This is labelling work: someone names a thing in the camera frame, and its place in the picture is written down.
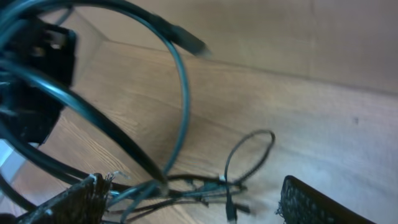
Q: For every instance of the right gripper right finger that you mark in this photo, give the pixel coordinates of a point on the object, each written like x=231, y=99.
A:
x=302, y=204

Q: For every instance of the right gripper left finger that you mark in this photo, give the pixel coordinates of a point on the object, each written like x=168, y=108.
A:
x=82, y=203

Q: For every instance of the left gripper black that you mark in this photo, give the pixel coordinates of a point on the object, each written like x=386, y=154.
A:
x=28, y=112

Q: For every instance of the black USB cable short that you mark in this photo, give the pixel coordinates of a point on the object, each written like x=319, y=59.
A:
x=200, y=196

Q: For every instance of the black USB cable long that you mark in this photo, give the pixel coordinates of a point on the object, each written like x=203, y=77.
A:
x=171, y=35

